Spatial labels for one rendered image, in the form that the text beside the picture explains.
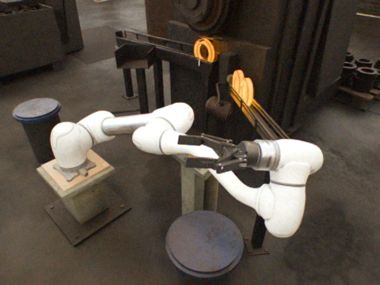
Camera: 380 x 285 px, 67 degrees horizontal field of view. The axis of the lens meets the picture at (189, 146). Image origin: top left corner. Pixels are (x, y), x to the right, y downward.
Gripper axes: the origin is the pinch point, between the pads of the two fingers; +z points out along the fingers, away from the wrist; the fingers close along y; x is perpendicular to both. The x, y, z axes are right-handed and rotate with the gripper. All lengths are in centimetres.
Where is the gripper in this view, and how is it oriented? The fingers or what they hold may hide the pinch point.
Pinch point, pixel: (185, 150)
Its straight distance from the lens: 78.2
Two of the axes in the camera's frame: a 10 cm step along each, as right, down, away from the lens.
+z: -9.7, -0.7, -2.3
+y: 1.8, 4.3, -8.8
